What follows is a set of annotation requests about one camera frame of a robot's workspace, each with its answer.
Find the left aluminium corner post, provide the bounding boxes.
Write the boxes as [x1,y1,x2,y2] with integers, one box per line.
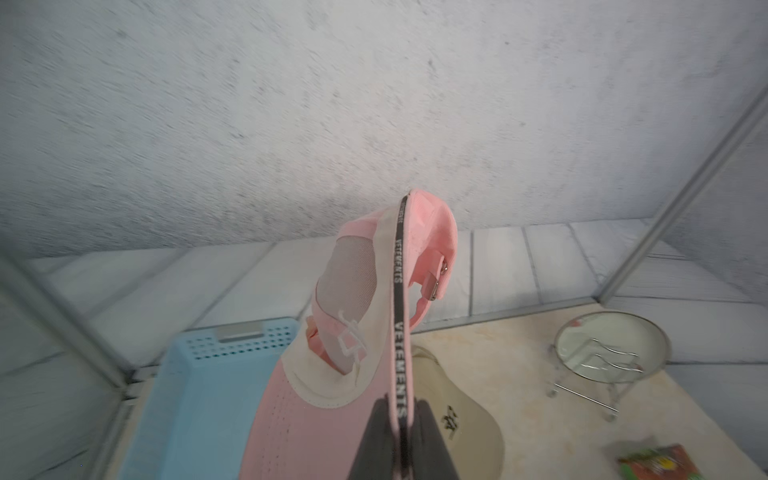
[1,250,132,392]

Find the green red snack bag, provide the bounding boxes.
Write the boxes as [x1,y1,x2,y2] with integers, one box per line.
[617,444,704,480]

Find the aluminium corner post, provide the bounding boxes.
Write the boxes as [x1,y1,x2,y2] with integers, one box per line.
[592,85,767,304]
[1,250,132,392]

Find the chrome wire plate rack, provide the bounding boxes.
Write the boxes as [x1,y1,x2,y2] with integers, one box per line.
[546,338,647,422]

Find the beige baseball cap black logo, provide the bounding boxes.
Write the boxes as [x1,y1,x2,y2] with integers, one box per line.
[412,345,504,479]

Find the right aluminium corner post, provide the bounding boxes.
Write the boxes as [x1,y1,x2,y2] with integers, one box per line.
[592,85,767,304]

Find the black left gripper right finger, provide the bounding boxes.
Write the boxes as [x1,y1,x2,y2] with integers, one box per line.
[412,400,459,480]

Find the pink baseball cap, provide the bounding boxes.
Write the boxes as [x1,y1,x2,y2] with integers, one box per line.
[239,189,458,479]

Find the white ceramic plate red flowers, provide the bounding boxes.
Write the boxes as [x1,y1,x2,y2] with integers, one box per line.
[553,310,671,380]

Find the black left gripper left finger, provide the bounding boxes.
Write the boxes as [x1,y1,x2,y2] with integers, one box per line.
[347,395,397,480]

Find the light blue plastic basket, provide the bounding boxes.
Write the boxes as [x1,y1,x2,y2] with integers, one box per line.
[117,317,298,479]

